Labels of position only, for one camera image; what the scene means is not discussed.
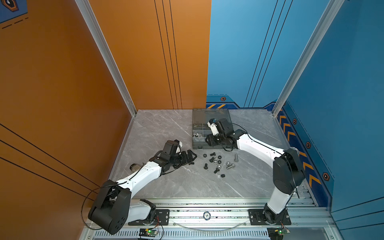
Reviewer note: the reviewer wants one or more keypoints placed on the left aluminium corner post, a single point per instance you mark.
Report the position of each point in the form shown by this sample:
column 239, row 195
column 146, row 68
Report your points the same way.
column 104, row 49

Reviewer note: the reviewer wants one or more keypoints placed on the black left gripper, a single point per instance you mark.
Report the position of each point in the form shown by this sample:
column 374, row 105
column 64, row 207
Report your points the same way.
column 185, row 160

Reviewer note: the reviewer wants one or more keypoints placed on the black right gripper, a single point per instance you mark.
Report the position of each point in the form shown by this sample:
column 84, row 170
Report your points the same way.
column 210, row 140

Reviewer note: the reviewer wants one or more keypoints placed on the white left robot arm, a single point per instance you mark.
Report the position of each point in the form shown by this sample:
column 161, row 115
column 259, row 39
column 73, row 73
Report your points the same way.
column 114, row 205

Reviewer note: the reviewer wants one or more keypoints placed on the aluminium corner post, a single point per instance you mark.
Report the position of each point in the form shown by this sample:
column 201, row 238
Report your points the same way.
column 104, row 49
column 318, row 34

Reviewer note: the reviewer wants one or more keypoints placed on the green circuit board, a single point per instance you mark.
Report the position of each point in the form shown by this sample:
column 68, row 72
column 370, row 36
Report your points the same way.
column 148, row 233

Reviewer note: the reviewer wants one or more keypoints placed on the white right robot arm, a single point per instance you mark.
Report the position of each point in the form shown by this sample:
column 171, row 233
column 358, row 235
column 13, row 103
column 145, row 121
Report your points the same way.
column 288, row 172

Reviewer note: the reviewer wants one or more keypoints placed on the grey plastic organizer box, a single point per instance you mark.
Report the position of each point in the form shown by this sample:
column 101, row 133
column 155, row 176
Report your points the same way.
column 201, row 129

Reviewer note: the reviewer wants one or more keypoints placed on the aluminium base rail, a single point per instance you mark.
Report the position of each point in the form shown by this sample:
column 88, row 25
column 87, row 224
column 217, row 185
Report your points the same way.
column 241, row 219

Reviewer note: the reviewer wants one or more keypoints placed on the right aluminium corner post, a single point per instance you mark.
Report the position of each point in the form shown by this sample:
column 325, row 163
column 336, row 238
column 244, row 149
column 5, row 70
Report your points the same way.
column 318, row 34

